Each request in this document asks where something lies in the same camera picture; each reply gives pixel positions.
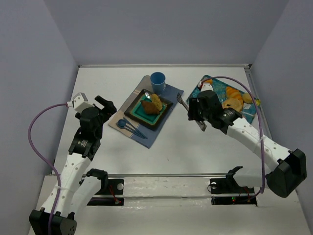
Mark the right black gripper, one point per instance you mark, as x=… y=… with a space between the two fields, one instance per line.
x=195 y=109

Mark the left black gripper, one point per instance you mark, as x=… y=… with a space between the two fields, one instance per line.
x=102 y=107

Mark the metal tongs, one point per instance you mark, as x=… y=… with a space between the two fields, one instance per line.
x=201 y=124

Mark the toasted baguette slice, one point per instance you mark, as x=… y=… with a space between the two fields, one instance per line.
x=156 y=100

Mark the dark brown croissant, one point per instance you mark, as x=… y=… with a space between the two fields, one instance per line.
x=149 y=107

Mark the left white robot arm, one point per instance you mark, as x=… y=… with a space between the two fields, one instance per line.
x=75 y=185

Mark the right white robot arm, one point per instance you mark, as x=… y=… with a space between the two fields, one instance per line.
x=283 y=170

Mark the blue plastic spoon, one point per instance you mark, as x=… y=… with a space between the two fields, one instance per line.
x=123 y=123

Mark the blue patchwork placemat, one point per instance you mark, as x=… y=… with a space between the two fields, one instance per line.
x=169 y=93

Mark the green square ceramic plate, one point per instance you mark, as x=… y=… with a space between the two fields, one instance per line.
x=135 y=111

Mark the blue plastic knife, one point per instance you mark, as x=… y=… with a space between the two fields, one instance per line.
x=131 y=131

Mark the round orange bun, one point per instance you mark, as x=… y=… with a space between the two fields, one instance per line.
x=210 y=81

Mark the pale bagel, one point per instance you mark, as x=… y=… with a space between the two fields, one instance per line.
x=233 y=103

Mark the golden croissant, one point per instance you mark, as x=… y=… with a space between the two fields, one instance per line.
x=233 y=93

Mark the blue plastic cup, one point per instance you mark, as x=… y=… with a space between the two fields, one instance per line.
x=157 y=80

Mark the blue floral tray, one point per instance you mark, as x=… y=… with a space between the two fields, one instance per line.
x=249 y=110

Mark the small round pale bun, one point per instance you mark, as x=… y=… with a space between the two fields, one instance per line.
x=247 y=98

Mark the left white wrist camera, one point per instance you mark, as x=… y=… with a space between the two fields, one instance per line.
x=80 y=102

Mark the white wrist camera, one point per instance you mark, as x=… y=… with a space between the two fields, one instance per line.
x=206 y=86
x=80 y=102

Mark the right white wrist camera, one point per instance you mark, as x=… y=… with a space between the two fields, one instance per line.
x=206 y=86

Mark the aluminium front rail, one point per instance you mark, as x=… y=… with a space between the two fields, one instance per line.
x=168 y=175

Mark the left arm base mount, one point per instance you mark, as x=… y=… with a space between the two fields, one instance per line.
x=111 y=190

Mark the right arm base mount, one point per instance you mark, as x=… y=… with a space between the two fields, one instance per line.
x=225 y=191

